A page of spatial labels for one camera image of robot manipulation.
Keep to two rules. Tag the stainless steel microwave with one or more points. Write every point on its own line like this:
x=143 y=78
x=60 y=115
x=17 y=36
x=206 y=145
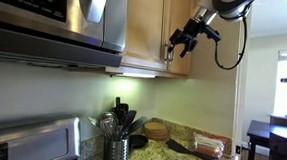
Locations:
x=35 y=40

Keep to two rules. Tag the black round bowl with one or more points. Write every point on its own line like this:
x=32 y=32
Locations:
x=138 y=142

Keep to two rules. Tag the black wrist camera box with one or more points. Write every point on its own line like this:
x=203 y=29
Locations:
x=211 y=33

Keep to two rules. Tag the under cabinet light strip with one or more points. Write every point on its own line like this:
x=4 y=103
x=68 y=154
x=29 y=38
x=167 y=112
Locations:
x=135 y=75

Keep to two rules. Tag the wooden wall cabinet body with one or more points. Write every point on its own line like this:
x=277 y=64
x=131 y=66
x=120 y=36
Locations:
x=144 y=71

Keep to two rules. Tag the perforated steel utensil holder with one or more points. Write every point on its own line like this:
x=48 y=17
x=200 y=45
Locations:
x=115 y=155

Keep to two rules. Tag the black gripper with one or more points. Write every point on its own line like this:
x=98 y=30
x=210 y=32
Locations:
x=191 y=31

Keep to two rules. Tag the stainless steel stove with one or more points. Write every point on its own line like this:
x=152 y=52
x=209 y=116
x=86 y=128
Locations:
x=29 y=139

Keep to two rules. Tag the steel whisk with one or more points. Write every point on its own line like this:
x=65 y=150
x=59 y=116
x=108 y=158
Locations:
x=108 y=124

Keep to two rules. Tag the black spatula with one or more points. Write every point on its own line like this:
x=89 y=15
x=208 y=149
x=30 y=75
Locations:
x=176 y=146

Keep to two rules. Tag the small black wall plate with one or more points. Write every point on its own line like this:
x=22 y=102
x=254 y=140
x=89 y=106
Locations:
x=238 y=149

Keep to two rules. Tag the black kitchen spoon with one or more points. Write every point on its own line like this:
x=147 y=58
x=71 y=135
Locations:
x=128 y=119

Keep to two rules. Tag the white door frame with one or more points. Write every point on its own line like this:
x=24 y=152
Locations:
x=240 y=96

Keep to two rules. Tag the dark wooden sideboard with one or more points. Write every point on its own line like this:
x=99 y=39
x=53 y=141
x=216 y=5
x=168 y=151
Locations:
x=284 y=121

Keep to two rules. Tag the black slotted turner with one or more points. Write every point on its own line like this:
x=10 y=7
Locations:
x=121 y=109

